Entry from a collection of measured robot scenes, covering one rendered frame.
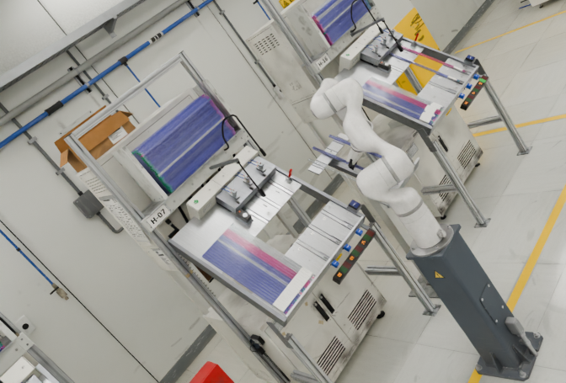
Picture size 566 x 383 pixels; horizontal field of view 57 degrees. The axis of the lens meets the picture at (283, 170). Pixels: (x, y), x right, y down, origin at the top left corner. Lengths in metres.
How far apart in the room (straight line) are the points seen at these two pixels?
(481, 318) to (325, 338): 0.92
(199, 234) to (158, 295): 1.62
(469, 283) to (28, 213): 2.88
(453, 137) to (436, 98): 0.55
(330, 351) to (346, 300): 0.29
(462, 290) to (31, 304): 2.81
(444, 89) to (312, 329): 1.67
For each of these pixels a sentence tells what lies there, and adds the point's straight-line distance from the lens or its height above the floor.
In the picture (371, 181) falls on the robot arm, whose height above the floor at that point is 1.09.
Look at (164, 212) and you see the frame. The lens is 2.62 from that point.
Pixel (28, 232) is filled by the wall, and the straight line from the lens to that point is 3.95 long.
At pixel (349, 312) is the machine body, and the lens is 3.04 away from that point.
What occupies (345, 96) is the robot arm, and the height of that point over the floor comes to 1.36.
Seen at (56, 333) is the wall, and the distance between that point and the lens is 4.03.
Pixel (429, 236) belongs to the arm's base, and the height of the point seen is 0.76.
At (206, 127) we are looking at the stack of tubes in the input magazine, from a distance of 2.74.
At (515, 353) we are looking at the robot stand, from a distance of 2.56.
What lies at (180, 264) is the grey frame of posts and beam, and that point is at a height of 1.08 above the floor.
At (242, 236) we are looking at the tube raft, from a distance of 2.60.
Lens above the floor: 1.87
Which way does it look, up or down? 16 degrees down
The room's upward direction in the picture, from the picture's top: 37 degrees counter-clockwise
